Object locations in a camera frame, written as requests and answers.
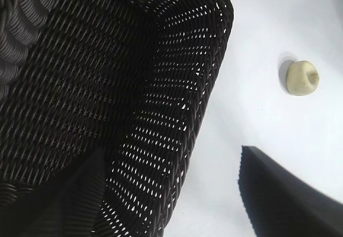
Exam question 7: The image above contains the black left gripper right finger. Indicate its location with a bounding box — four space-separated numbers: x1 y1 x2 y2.
237 145 343 237

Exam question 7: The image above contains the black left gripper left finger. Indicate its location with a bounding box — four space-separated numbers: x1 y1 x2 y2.
0 147 106 237

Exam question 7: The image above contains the pale yellow egg yolk pastry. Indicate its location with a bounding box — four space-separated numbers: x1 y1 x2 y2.
285 60 320 97

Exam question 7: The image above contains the dark brown wicker basket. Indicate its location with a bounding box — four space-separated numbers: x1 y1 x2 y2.
0 0 234 237

